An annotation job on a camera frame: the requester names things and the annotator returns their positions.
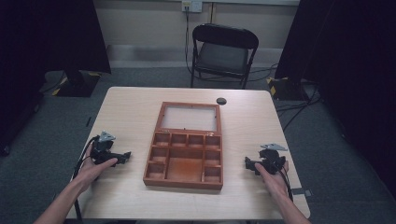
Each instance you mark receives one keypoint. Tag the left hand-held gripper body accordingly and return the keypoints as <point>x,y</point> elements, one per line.
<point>104,146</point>

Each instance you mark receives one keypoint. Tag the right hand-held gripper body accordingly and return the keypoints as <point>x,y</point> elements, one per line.
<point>272,158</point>

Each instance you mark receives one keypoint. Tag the wooden compartment box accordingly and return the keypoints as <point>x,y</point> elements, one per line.
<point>186,169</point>

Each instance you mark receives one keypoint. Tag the person's right hand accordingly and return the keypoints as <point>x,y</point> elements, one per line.
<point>274,183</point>

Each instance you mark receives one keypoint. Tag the person's left hand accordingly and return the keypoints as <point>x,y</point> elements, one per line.
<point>91,171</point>

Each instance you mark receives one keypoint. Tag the grey floor tape strip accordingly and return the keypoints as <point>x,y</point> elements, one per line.
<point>301,192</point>

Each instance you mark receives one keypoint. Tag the black round table grommet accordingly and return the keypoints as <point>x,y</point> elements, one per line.
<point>221,101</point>

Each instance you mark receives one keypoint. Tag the black stand base yellow stripes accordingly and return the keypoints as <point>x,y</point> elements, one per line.
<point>285,88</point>
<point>77,84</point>

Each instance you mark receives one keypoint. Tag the black folding chair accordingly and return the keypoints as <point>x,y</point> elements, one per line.
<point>222,56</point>

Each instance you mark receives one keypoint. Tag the white wall outlet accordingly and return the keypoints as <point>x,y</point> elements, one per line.
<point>191,5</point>

